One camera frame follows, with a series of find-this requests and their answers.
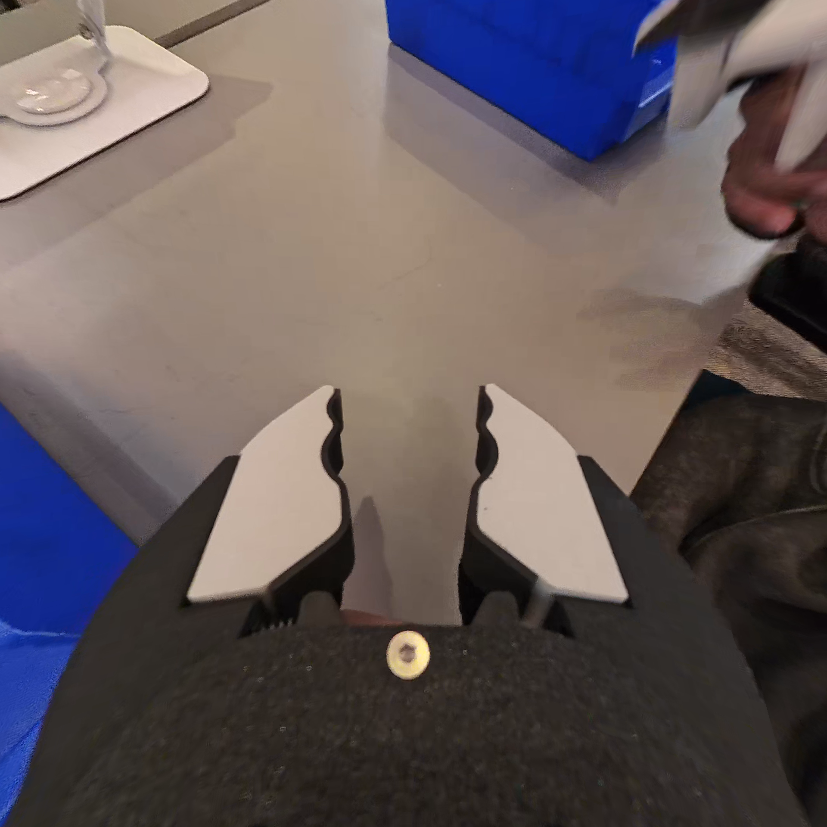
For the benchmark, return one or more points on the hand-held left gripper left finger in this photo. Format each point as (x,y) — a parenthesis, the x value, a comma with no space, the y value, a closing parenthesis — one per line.
(265,517)

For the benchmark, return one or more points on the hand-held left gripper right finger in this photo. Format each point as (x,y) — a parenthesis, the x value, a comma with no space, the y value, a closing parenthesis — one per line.
(549,517)

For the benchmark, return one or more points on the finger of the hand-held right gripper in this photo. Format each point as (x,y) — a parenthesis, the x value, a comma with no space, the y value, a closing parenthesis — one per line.
(701,77)

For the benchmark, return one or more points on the blue plastic bin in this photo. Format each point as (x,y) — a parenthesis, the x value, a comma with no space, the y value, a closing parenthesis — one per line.
(517,64)
(51,549)

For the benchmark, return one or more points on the grey desk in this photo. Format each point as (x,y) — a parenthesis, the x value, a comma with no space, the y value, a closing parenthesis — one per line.
(323,258)

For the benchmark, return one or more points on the person's right hand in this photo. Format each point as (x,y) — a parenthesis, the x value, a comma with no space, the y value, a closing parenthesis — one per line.
(756,194)

